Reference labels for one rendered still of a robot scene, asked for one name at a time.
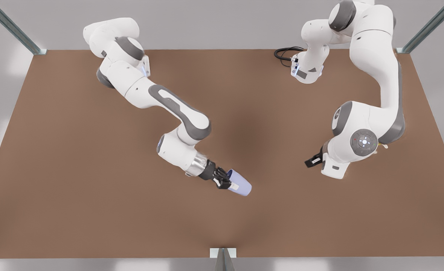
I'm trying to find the lavender blue cup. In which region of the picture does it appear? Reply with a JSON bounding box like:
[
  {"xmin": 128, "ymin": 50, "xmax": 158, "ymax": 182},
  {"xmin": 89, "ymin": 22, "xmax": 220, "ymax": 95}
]
[{"xmin": 226, "ymin": 169, "xmax": 252, "ymax": 197}]

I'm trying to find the silver frame post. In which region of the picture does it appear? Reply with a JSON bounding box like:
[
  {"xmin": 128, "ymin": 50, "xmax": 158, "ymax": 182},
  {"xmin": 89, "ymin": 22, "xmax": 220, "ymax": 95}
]
[
  {"xmin": 210, "ymin": 248, "xmax": 237, "ymax": 271},
  {"xmin": 0, "ymin": 0, "xmax": 47, "ymax": 56},
  {"xmin": 395, "ymin": 0, "xmax": 444, "ymax": 54}
]

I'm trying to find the black cable loop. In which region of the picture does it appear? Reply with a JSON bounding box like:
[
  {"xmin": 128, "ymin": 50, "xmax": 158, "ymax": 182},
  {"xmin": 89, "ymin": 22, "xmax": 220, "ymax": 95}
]
[{"xmin": 274, "ymin": 46, "xmax": 306, "ymax": 68}]

